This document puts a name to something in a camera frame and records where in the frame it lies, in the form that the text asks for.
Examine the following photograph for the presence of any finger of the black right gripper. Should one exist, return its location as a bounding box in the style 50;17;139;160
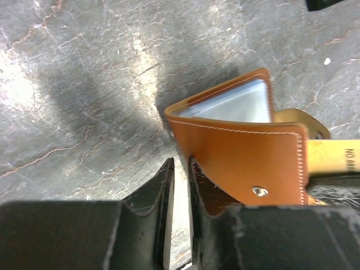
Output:
306;174;359;208

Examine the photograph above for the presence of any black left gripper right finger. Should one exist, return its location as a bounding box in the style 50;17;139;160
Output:
188;158;359;269

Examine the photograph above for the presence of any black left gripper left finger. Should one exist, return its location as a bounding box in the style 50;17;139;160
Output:
1;158;174;269

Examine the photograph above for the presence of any black card box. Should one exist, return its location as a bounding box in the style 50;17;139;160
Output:
305;0;343;12

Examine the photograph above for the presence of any tan leather card holder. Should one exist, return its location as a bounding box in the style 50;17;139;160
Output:
164;68;330;205

